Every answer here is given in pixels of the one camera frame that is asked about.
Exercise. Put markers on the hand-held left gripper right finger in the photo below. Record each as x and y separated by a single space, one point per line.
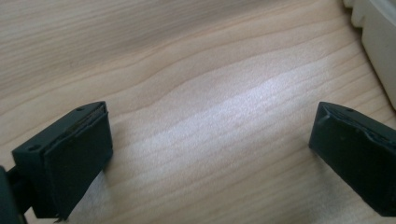
358 155

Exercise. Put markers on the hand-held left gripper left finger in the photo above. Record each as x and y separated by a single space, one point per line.
67 155

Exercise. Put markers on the cream clog shoe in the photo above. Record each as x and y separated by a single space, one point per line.
378 37

